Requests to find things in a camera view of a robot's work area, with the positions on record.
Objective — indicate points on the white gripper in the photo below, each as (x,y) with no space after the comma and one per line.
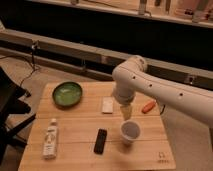
(125,97)

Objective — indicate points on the white sponge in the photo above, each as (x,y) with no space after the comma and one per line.
(107,105)

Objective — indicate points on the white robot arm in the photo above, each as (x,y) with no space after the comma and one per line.
(130,77)

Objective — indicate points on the green ceramic bowl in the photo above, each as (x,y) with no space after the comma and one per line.
(67,94)

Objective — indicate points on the orange carrot toy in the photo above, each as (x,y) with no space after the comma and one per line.
(149,106)

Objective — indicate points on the black remote control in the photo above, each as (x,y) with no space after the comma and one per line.
(100,141)

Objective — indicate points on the wooden table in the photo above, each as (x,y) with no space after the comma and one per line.
(78,128)

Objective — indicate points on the white lotion bottle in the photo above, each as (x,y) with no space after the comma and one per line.
(50,140)

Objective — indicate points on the black chair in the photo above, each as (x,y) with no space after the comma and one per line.
(10,103)

